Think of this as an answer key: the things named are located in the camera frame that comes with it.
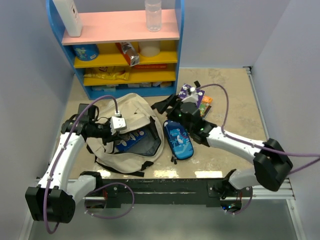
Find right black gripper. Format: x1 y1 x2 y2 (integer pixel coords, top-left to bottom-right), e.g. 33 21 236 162
154 93 193 133

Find beige canvas backpack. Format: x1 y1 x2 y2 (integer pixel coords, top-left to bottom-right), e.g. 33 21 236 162
86 93 168 177

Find blue comic book top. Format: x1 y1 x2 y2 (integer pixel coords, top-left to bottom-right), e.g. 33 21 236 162
114 129 147 153

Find purple book underneath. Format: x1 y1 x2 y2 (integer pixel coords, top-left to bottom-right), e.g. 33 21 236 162
178 83 205 108

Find blue dinosaur pencil case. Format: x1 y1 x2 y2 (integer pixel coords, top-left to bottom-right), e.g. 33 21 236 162
163 120 194 165

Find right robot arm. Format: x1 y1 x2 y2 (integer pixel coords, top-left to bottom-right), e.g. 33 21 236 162
151 94 293 197

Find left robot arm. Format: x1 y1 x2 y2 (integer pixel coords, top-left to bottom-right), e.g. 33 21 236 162
25 103 113 224

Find yellow chips bag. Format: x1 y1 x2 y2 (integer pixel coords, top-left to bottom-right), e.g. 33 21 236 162
84 66 131 81

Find white packets bottom shelf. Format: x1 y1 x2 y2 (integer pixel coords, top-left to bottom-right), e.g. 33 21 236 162
91 81 175 92

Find orange green book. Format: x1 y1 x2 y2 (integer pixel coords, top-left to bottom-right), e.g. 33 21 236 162
198 96 213 117

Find grey blue bottom book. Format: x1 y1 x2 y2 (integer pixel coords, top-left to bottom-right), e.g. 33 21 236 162
201 105 212 119

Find white cylindrical container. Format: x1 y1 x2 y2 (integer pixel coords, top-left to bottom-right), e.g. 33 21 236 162
138 41 161 58

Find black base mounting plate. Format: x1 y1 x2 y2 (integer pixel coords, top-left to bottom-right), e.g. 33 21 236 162
84 177 253 209

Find blue shelf unit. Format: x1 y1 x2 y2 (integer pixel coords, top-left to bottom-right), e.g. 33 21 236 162
46 0 185 100

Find red silver snack packet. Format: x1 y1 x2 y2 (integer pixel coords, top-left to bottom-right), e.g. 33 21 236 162
115 42 140 67

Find blue snack cup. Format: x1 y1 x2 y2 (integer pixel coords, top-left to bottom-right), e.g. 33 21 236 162
72 44 100 62

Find clear plastic bottle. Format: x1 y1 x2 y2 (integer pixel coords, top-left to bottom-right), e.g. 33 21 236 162
144 0 162 32

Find white rectangular bottle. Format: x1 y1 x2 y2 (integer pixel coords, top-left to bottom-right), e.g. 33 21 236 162
53 0 83 38

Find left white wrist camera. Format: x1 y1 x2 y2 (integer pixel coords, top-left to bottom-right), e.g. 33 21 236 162
110 111 127 134

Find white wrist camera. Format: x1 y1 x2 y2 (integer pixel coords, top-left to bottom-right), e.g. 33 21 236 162
110 111 127 134
182 86 199 104

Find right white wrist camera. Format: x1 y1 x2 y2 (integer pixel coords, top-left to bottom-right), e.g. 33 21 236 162
182 86 199 104

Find aluminium frame rail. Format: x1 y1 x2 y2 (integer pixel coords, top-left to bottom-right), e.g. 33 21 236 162
31 177 296 200

